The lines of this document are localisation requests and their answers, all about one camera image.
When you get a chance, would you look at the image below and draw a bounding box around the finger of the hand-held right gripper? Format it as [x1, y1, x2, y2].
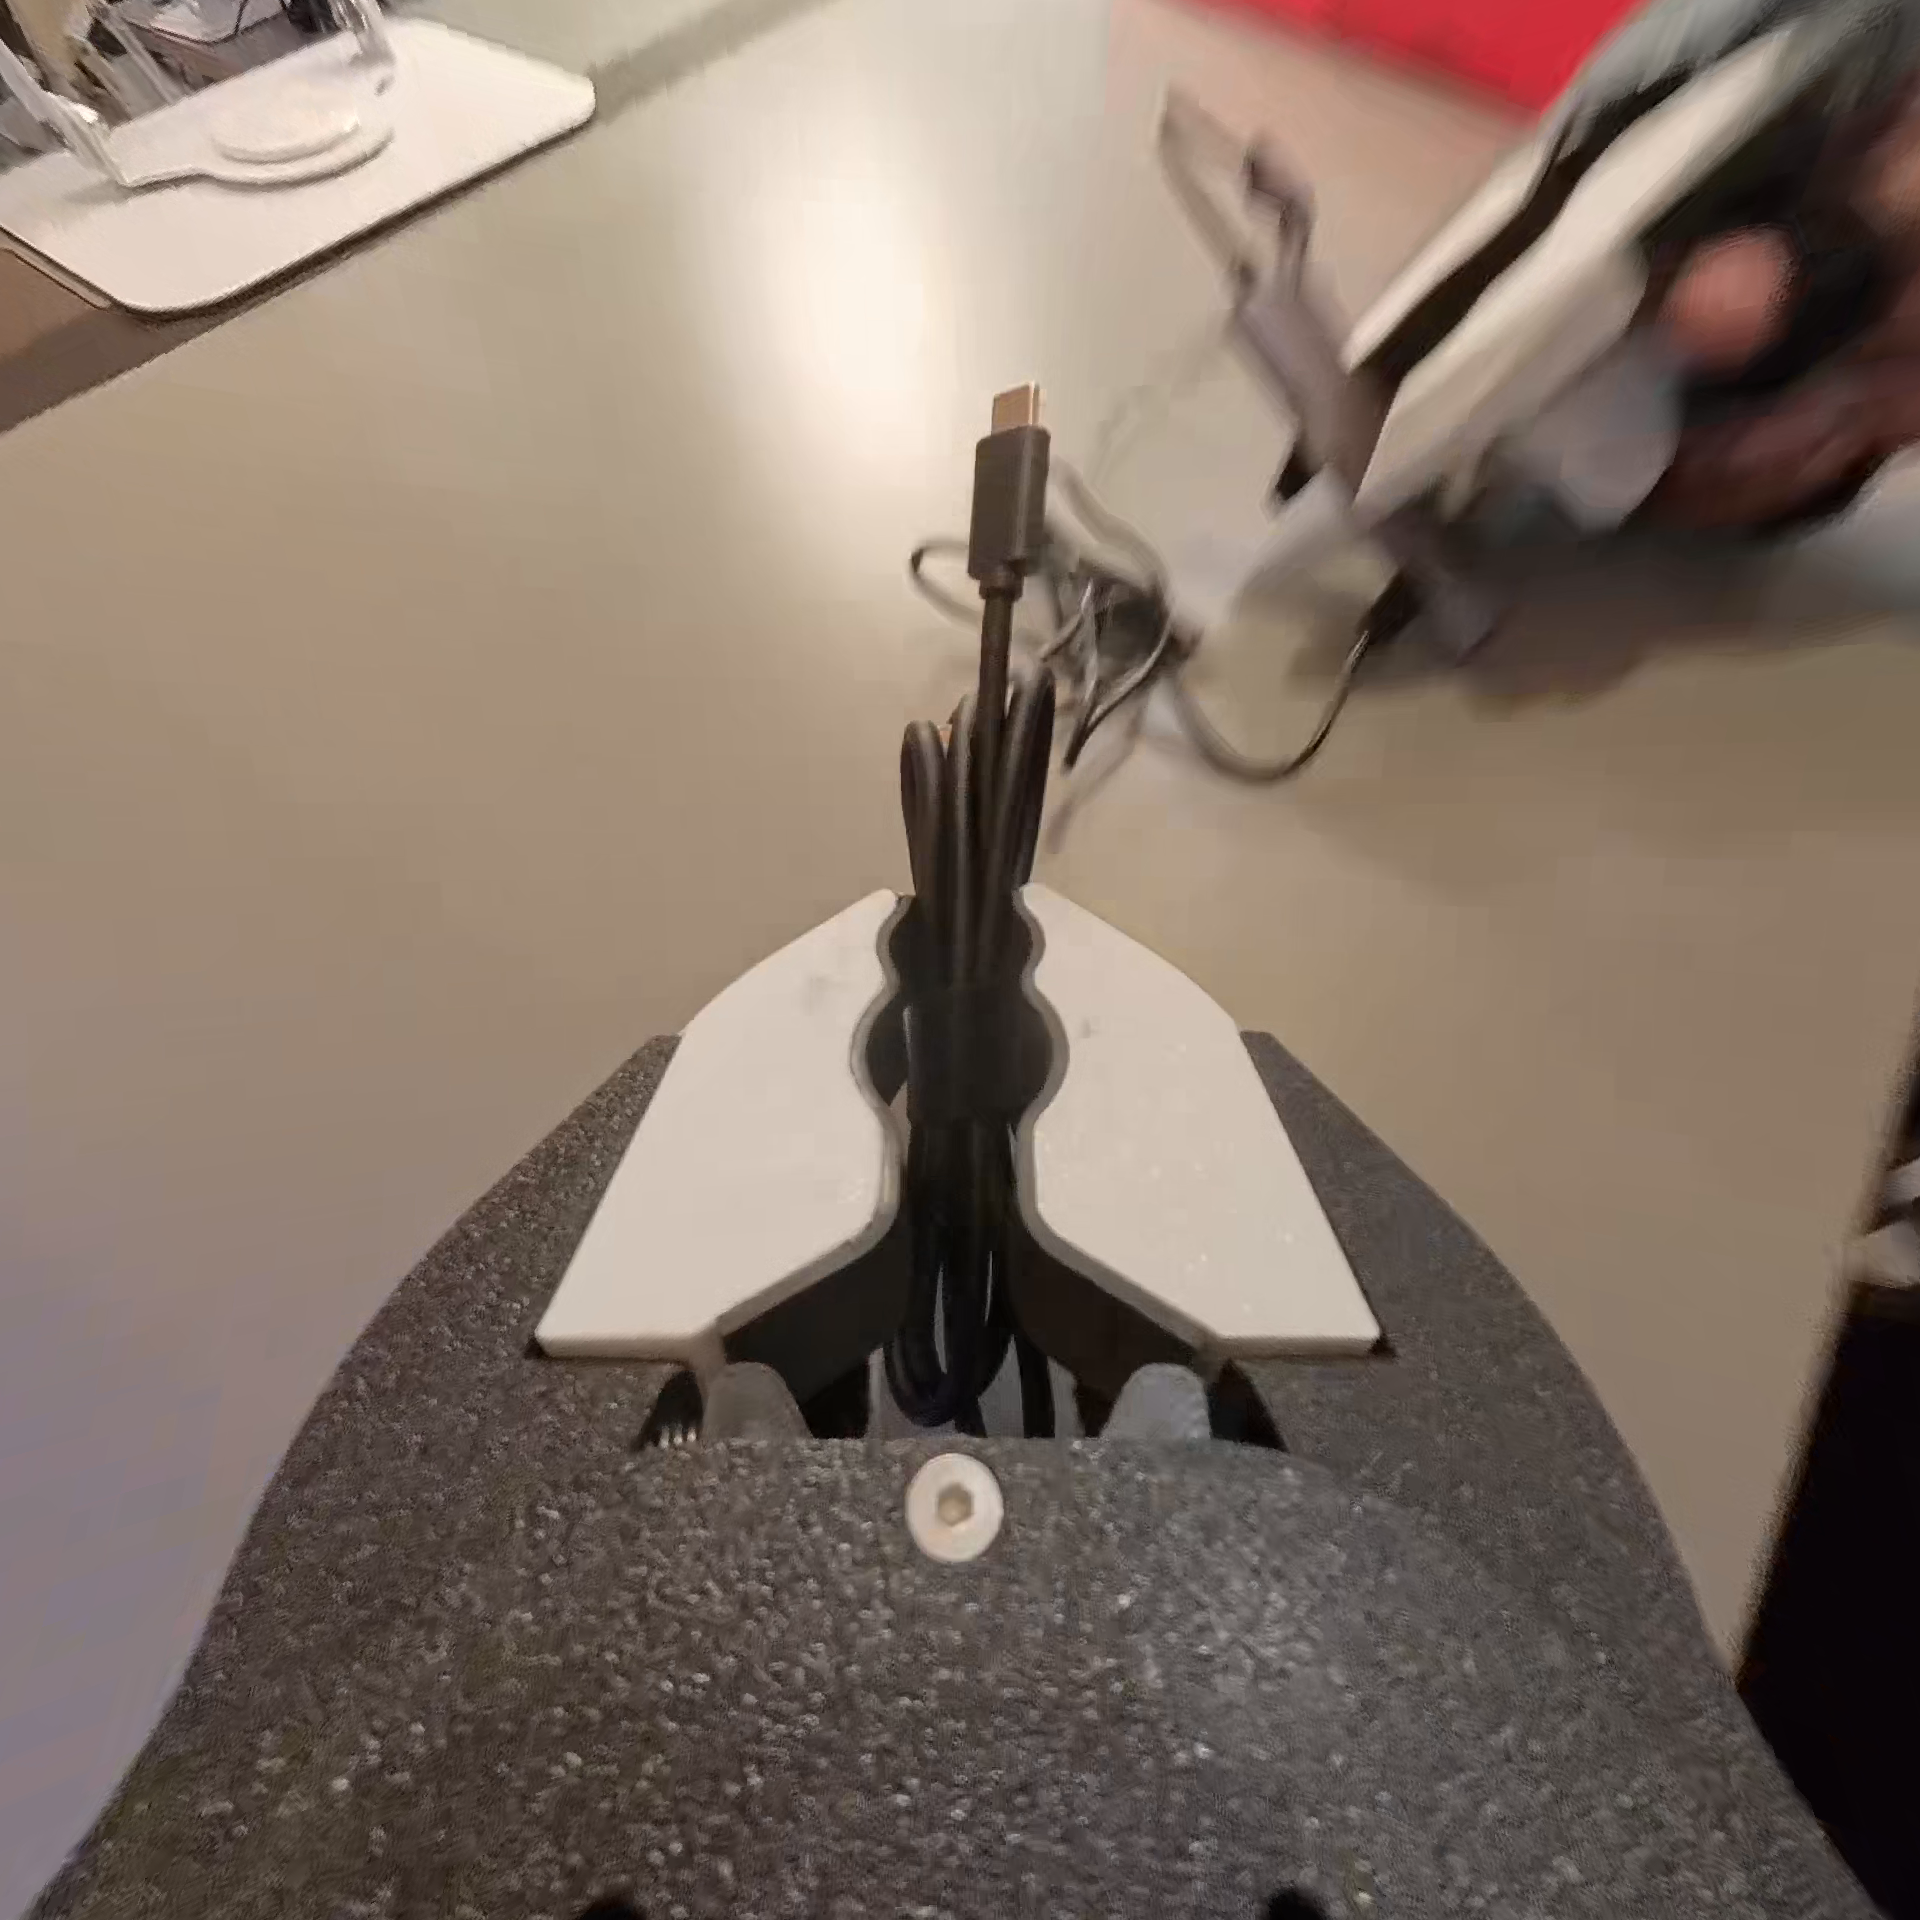
[1343, 29, 1847, 506]
[1241, 336, 1689, 606]

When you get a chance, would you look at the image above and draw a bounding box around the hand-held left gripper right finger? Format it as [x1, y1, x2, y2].
[1024, 884, 1383, 1360]

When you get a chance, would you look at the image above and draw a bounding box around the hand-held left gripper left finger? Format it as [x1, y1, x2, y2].
[535, 886, 903, 1365]

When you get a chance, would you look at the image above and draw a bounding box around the white usb hub with cable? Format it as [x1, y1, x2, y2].
[1155, 83, 1510, 789]

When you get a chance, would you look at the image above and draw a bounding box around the black usb-c cable bundle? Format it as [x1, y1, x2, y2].
[882, 382, 1193, 1443]

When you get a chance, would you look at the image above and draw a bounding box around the person's right hand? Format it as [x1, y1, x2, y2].
[1650, 223, 1920, 535]

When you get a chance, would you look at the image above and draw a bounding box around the red plastic bin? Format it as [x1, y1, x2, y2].
[1191, 0, 1643, 109]

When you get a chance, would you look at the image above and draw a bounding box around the clear acrylic stand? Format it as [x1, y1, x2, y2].
[0, 0, 401, 194]

